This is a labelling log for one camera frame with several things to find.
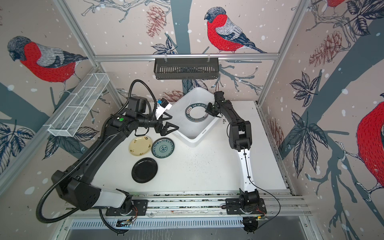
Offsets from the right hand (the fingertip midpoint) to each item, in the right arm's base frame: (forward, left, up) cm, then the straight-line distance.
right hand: (206, 111), depth 108 cm
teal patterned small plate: (-28, +28, -5) cm, 40 cm away
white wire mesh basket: (-32, +66, +27) cm, 78 cm away
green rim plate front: (+2, +8, -3) cm, 9 cm away
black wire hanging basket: (+22, +15, +23) cm, 35 cm away
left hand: (-31, +16, +26) cm, 43 cm away
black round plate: (-43, +36, -5) cm, 57 cm away
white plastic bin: (-16, +10, -5) cm, 20 cm away
